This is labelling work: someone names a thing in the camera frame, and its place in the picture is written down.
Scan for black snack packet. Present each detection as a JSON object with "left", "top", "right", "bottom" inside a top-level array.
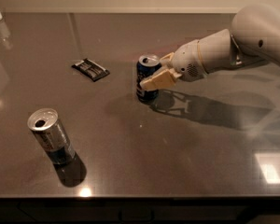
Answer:
[{"left": 72, "top": 59, "right": 110, "bottom": 82}]

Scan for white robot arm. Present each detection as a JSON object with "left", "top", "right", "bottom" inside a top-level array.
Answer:
[{"left": 139, "top": 4, "right": 280, "bottom": 91}]

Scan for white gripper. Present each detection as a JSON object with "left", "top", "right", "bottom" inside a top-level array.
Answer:
[{"left": 140, "top": 40, "right": 208, "bottom": 91}]

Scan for black drawer handle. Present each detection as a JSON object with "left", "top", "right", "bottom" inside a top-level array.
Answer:
[{"left": 119, "top": 209, "right": 154, "bottom": 224}]

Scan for blue pepsi can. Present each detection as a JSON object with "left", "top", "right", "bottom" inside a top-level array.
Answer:
[{"left": 135, "top": 53, "right": 162, "bottom": 103}]

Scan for silver energy drink can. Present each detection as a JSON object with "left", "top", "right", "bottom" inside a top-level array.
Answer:
[{"left": 27, "top": 108, "right": 75, "bottom": 165}]

